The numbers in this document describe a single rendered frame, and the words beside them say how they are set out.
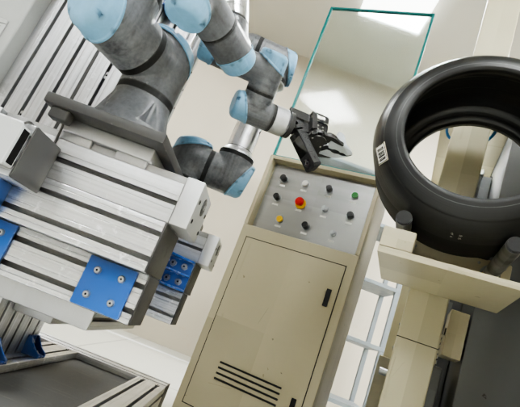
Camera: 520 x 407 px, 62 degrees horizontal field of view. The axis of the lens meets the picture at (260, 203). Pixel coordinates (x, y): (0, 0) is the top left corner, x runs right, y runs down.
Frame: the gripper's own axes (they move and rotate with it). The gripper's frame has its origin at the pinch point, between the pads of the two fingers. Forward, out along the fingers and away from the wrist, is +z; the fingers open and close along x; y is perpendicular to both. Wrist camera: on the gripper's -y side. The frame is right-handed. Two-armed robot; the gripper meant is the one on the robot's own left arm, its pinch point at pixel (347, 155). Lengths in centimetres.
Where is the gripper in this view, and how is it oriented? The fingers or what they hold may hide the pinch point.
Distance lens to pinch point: 123.5
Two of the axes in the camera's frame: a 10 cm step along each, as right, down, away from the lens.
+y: 0.9, -8.5, 5.2
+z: 9.0, 3.0, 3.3
